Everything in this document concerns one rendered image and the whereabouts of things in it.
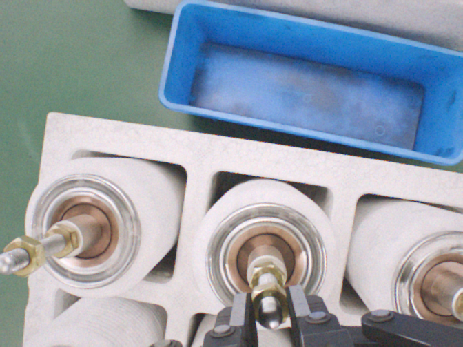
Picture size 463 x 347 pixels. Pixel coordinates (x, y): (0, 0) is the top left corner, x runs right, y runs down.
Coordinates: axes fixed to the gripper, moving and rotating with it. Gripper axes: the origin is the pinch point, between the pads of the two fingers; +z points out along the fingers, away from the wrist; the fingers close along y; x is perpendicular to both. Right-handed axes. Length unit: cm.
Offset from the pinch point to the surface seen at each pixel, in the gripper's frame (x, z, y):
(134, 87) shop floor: 18.0, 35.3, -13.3
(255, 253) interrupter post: 1.1, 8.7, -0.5
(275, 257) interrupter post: 0.9, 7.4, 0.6
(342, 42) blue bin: 16.8, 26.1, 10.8
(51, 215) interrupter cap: 5.1, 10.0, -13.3
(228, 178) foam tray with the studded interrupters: 5.0, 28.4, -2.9
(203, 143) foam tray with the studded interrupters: 8.4, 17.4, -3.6
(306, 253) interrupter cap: 0.3, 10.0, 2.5
